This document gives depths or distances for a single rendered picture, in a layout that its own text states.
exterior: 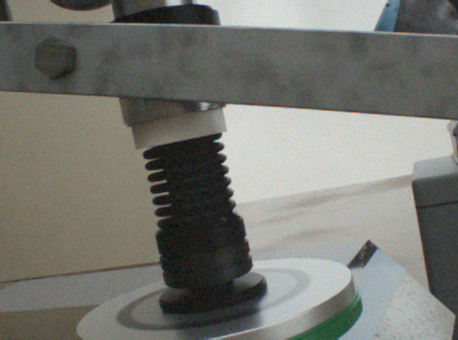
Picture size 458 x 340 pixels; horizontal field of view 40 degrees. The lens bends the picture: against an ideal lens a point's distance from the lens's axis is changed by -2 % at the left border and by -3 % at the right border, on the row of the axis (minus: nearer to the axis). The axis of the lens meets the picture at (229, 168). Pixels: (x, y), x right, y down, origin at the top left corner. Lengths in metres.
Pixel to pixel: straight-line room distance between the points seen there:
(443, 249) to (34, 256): 5.57
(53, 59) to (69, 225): 5.92
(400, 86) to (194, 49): 0.13
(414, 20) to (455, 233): 0.47
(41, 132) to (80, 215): 0.88
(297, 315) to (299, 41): 0.17
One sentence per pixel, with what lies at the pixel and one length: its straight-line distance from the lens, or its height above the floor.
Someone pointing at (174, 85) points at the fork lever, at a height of 1.05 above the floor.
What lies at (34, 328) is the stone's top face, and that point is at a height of 0.87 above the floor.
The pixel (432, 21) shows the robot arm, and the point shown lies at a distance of 1.50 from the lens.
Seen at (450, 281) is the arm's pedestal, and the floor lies 0.63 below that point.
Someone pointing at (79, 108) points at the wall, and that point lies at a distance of 6.17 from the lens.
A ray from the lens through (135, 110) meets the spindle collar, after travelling 0.46.
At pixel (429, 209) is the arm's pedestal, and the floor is 0.78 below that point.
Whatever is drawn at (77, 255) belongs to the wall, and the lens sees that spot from 6.39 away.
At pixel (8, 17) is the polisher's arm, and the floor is 1.17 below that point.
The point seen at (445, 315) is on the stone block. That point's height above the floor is 0.79.
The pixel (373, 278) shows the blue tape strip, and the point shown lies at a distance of 0.65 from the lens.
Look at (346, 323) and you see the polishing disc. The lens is 0.45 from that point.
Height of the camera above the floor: 1.02
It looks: 3 degrees down
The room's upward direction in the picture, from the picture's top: 11 degrees counter-clockwise
